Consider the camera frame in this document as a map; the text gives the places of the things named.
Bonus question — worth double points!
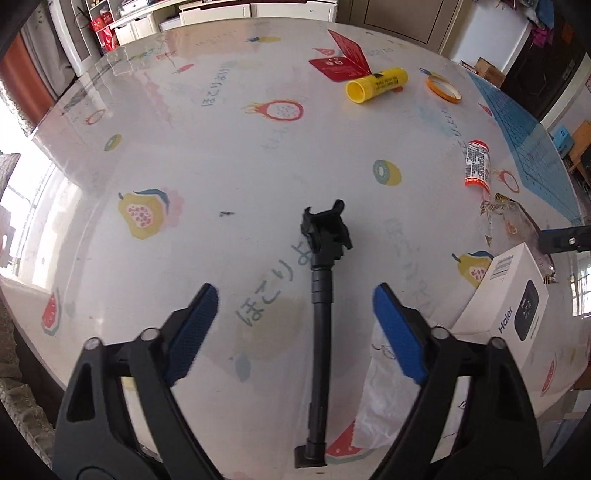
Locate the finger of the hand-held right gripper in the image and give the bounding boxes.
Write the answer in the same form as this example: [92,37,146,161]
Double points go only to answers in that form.
[537,224,591,254]

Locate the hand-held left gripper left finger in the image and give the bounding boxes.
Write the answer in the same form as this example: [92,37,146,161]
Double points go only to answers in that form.
[53,283,223,480]

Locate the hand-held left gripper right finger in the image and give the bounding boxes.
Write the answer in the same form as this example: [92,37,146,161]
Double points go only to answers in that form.
[372,282,542,480]

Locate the black telescopic rod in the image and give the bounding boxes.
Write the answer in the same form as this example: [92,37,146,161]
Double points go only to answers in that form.
[294,199,354,470]

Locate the clear snack wrapper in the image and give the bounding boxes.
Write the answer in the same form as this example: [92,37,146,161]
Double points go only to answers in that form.
[479,193,560,283]

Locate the crumpled white plastic bag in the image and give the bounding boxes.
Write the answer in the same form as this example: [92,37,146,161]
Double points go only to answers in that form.
[355,318,468,454]

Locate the white product box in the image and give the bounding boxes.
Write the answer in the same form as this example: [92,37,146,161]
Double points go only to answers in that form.
[450,243,550,371]

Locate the blue plastic stool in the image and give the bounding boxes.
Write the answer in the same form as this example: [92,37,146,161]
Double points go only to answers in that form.
[551,125,574,156]

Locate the blue grid cutting mat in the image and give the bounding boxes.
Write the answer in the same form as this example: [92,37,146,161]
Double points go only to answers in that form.
[465,68,581,228]

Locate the small red white bottle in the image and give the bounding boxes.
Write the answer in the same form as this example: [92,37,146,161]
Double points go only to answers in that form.
[462,140,491,193]

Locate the large cardboard box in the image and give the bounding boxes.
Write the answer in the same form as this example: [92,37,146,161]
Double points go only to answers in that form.
[473,57,507,87]

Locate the orange tape roll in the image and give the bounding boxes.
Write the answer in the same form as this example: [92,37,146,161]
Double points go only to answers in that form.
[425,73,463,105]

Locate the yellow tube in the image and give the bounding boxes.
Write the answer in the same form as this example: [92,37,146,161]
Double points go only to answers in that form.
[346,67,410,105]

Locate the red card packet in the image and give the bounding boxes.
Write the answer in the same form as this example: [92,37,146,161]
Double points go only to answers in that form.
[308,30,373,83]

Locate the brown wooden door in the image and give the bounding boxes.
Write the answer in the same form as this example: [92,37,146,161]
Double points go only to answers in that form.
[336,0,463,48]

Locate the orange curtain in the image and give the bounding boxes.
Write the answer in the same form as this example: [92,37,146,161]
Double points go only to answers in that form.
[0,31,52,126]

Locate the stack of red boxes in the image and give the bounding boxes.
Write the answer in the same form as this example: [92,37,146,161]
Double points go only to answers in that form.
[87,13,117,52]

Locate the white standing air conditioner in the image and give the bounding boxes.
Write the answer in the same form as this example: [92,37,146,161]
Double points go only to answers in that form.
[45,0,101,78]

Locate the cream TV cabinet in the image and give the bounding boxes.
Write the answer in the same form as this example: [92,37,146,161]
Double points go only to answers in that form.
[110,0,339,45]

